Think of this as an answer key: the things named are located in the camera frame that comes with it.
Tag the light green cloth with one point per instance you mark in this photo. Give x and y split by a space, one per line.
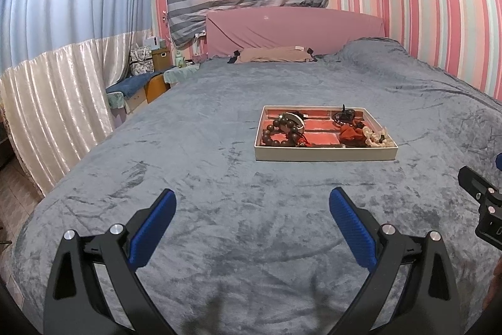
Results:
182 74

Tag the grey plush blanket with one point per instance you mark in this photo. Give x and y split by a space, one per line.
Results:
235 182

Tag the white box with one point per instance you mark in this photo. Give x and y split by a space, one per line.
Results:
152 42

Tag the white bangle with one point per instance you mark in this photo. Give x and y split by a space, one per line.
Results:
296 119

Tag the cardboard box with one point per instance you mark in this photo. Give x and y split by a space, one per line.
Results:
160 59

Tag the wooden chair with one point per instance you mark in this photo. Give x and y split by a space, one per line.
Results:
157 91

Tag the floral patterned box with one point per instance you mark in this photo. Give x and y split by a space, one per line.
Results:
140 60

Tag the pink headboard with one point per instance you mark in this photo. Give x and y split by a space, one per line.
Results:
294 29

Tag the orange scrunchie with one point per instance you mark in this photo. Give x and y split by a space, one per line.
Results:
351 135

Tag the white jewelry tray red lining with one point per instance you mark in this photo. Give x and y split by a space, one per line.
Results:
325 154

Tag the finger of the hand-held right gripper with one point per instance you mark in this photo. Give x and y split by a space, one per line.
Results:
476 184
499 161

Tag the blue and white curtain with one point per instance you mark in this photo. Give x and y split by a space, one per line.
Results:
59 44

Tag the cream satin scrunchie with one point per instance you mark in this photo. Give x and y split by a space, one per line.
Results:
378 138

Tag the tan pillow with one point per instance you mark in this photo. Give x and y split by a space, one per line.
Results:
274 54

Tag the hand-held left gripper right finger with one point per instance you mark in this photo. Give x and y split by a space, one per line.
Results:
353 229

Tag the green bottle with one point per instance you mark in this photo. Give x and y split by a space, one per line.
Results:
180 60

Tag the blue cloth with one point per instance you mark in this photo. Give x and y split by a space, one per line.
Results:
133 85

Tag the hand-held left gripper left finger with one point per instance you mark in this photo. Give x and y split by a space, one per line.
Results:
153 229

